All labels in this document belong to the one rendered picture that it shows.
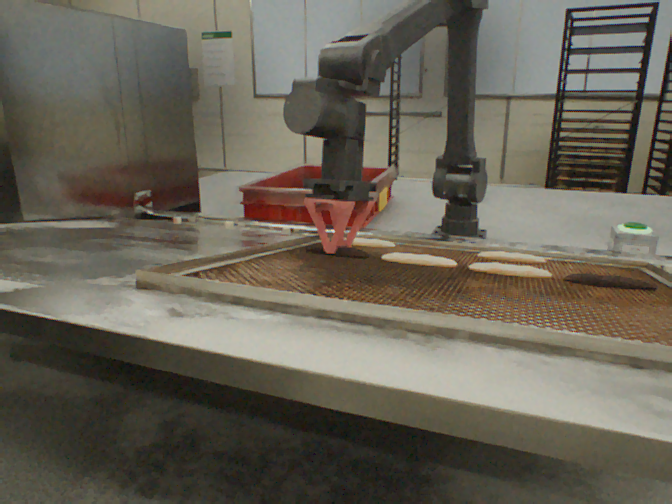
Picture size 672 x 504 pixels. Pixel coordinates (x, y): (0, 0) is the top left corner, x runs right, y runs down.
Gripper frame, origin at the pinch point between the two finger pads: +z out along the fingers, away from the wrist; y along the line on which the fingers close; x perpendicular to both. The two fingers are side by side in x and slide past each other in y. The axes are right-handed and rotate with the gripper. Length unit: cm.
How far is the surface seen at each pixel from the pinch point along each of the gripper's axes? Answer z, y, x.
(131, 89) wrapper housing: -27, -14, -62
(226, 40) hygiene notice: -165, -390, -379
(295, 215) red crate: 0, -41, -35
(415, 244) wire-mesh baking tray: 1.0, -19.8, 4.3
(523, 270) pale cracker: 0.4, -2.0, 24.7
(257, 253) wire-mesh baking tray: 0.7, 10.5, -5.8
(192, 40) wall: -167, -383, -426
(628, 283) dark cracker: 0.6, -3.6, 35.9
